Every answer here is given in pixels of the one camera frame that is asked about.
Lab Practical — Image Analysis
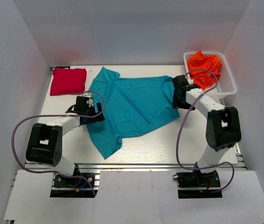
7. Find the teal t-shirt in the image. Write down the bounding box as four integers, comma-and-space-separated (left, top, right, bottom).
87, 67, 180, 159

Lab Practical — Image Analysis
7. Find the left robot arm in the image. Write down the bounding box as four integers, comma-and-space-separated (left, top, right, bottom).
26, 95, 106, 186

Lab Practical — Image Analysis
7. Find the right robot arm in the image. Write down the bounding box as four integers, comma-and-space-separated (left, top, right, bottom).
172, 75, 242, 186

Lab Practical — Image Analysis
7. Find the orange t-shirt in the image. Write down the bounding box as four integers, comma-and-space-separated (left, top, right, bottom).
187, 50, 222, 90

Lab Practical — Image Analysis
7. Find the folded red t-shirt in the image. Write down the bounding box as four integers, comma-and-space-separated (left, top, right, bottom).
50, 68, 87, 96

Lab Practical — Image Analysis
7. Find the white plastic basket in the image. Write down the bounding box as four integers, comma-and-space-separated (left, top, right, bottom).
183, 51, 237, 99

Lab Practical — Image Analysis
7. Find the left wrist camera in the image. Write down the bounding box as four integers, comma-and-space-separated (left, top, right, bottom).
81, 93, 94, 105

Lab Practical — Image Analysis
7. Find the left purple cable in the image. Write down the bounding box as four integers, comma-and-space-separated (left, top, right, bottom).
11, 90, 106, 197

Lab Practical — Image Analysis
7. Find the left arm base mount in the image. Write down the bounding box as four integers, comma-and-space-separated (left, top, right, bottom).
50, 164, 99, 198

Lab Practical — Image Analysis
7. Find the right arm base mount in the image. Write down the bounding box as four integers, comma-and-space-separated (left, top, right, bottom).
172, 171, 222, 199

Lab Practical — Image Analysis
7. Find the aluminium table edge rail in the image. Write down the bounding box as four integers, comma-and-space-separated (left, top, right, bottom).
25, 153, 247, 171

